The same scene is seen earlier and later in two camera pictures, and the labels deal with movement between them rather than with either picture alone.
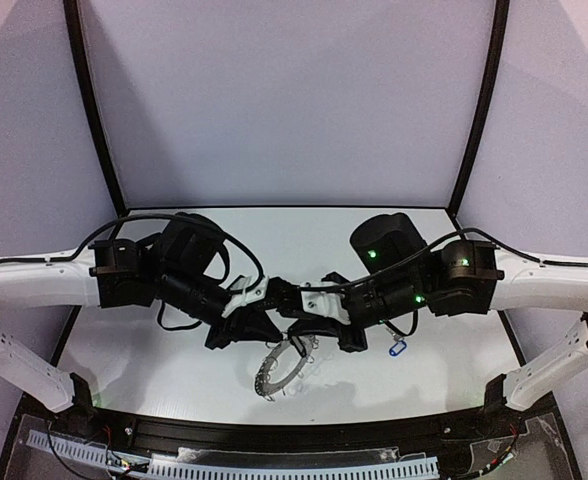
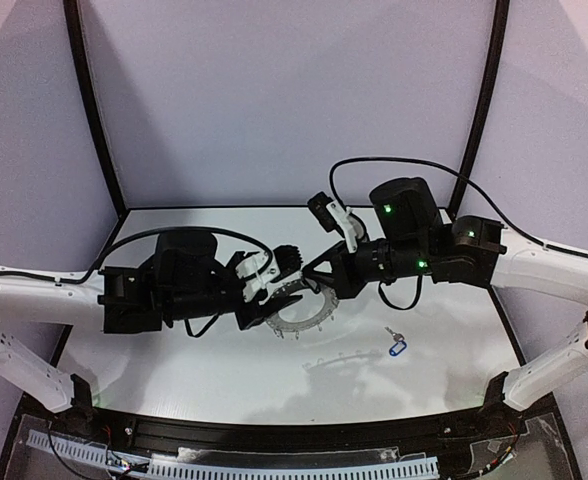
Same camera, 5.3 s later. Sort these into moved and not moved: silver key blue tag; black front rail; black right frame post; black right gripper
Moved: black right gripper
Not moved: silver key blue tag; black front rail; black right frame post
